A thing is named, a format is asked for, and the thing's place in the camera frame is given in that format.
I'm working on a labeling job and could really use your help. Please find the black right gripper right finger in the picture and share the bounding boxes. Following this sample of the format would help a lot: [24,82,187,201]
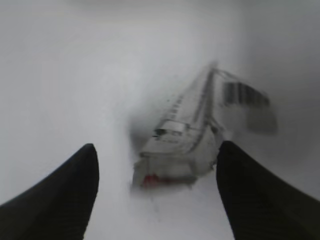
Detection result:
[216,141,320,240]

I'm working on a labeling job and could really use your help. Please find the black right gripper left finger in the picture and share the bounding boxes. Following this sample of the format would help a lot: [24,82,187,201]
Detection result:
[0,143,100,240]

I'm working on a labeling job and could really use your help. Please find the waste paper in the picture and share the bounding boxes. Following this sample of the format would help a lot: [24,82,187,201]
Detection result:
[131,61,278,190]

